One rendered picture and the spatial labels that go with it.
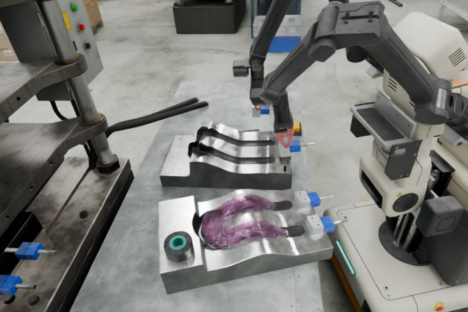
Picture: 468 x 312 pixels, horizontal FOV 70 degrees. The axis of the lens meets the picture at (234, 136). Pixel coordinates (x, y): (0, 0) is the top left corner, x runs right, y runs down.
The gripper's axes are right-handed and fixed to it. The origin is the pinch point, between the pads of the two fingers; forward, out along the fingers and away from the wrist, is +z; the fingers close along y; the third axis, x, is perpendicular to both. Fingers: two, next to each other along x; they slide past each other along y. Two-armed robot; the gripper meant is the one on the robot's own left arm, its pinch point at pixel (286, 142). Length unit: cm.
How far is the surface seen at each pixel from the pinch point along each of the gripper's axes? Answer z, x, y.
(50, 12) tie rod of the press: -59, -64, 8
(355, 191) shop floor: 93, 35, -86
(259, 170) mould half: 7.7, -10.9, 5.4
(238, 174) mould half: 7.6, -18.6, 6.6
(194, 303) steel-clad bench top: 20, -28, 50
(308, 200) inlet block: 12.8, 5.7, 18.1
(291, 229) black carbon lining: 16.3, -0.5, 27.1
